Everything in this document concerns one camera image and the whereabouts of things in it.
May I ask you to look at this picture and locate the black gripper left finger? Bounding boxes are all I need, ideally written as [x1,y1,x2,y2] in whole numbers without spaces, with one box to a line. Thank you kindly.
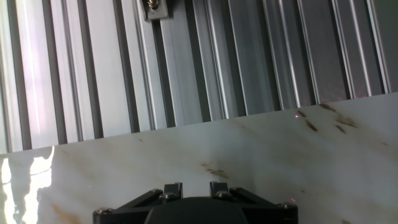
[92,182,183,224]

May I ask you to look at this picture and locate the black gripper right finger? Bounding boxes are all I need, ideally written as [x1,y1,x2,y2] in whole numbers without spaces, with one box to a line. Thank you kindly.
[210,181,299,224]

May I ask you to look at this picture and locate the white marble pattern mat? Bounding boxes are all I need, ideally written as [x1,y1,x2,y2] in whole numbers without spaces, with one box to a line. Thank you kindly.
[0,92,398,224]

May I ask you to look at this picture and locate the grey clamp device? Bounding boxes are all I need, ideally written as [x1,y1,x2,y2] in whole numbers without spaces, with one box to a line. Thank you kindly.
[141,0,170,22]

